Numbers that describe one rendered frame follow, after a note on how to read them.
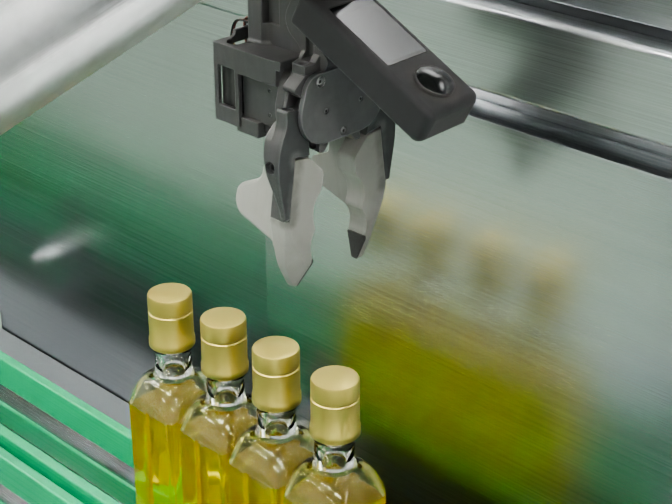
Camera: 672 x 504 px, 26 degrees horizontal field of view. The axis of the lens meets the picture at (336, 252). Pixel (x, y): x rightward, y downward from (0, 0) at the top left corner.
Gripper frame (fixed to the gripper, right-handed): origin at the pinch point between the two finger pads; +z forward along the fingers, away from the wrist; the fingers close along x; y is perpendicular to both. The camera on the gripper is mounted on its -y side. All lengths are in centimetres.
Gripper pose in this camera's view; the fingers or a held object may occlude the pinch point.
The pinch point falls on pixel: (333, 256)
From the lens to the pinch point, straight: 94.7
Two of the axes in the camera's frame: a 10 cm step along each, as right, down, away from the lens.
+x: -7.0, 3.1, -6.4
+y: -7.1, -3.1, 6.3
